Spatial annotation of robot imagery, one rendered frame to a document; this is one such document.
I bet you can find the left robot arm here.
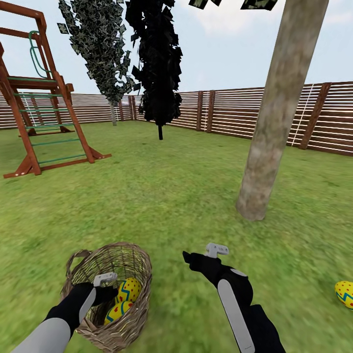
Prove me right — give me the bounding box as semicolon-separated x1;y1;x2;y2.
10;271;125;353

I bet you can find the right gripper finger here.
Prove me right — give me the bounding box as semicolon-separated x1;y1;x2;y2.
183;251;192;263

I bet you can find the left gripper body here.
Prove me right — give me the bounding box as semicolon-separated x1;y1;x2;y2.
93;285;115;307

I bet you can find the easter egg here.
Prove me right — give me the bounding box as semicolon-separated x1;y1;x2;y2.
334;281;353;311
103;301;135;325
114;277;142;304

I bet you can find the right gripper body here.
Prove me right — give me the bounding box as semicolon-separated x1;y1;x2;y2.
189;252;221;280

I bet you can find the wicker basket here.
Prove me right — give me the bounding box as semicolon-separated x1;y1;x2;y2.
59;241;153;353

